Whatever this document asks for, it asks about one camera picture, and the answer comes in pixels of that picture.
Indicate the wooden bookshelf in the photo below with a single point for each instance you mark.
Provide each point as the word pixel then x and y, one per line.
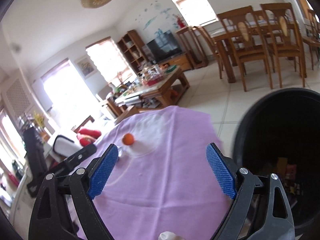
pixel 131 46

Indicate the wooden dining chair far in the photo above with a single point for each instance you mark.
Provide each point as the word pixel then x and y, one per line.
pixel 286 39

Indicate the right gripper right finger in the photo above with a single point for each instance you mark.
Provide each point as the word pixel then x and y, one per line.
pixel 260 199

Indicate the wooden coffee table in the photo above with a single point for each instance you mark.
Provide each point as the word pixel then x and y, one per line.
pixel 165 93

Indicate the orange tangerine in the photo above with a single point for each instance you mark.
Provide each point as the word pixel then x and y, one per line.
pixel 128 139

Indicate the wooden dining table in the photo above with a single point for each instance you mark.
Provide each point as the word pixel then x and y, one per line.
pixel 252 41

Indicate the wooden dining chair near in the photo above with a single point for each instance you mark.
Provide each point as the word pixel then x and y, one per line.
pixel 246 39

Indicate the red cushion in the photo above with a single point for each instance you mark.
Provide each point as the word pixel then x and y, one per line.
pixel 85 139
pixel 90 132

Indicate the purple tablecloth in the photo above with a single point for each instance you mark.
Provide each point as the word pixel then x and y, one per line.
pixel 165 183

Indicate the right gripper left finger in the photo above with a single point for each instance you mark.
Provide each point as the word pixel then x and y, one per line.
pixel 50 218

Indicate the tall wooden plant stand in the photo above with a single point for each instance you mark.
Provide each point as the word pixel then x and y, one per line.
pixel 193 47

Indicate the small framed wall picture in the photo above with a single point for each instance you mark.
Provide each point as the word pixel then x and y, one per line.
pixel 85 66

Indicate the black trash bin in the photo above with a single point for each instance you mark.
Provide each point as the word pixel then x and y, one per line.
pixel 280 134

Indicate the black television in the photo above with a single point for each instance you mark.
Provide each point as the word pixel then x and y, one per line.
pixel 164 46

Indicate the wooden dining chair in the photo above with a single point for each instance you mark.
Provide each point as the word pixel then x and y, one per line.
pixel 286 39
pixel 246 39

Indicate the wooden chair by doorway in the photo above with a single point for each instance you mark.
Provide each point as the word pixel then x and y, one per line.
pixel 312 35

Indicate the wooden tv cabinet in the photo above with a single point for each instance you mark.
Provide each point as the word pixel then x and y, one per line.
pixel 182 60

